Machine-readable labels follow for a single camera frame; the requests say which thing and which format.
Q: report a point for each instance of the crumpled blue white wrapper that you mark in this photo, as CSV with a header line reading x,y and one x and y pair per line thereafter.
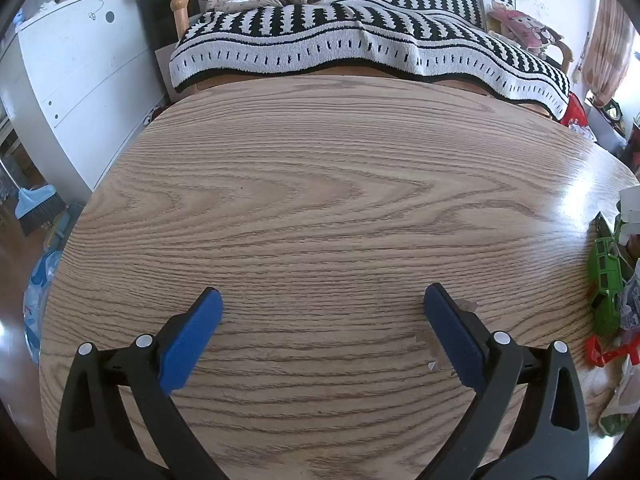
x,y
631,300

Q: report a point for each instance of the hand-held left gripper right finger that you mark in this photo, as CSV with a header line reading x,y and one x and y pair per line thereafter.
x,y
452,340

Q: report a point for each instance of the white cabinet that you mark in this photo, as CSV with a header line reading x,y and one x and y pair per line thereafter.
x,y
75,85

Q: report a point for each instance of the green toy car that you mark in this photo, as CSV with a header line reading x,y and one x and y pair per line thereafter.
x,y
605,280

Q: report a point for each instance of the wooden frame sofa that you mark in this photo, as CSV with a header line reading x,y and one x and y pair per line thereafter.
x,y
182,2

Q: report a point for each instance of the red plastic piece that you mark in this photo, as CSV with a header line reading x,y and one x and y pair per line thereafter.
x,y
597,352

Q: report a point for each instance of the blue broom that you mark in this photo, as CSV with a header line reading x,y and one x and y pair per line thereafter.
x,y
37,205

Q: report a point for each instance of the white green snack wrapper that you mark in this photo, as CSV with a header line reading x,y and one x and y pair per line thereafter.
x,y
620,405

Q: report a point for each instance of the black cabinet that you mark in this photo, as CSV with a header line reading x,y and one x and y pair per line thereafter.
x,y
160,20

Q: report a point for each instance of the pink curtain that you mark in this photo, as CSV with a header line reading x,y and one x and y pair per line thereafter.
x,y
607,45

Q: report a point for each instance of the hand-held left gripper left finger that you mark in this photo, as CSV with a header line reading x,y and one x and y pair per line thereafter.
x,y
192,340

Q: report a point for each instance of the black white striped blanket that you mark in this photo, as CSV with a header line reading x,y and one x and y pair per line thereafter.
x,y
350,25

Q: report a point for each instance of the red bag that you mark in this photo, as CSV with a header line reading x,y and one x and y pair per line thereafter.
x,y
574,110

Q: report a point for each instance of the cardboard box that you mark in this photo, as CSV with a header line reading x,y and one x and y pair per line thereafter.
x,y
167,70

